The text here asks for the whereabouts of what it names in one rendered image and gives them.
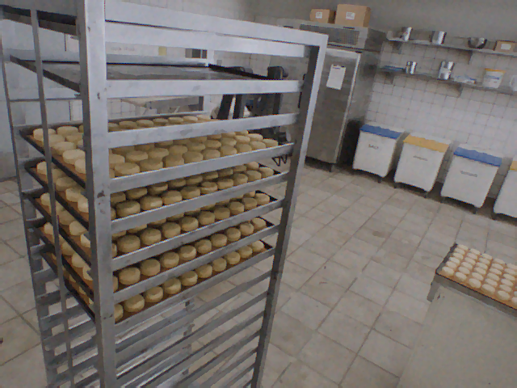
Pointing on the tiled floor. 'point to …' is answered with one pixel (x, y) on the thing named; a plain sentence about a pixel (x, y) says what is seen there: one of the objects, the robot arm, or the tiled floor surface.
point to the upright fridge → (358, 89)
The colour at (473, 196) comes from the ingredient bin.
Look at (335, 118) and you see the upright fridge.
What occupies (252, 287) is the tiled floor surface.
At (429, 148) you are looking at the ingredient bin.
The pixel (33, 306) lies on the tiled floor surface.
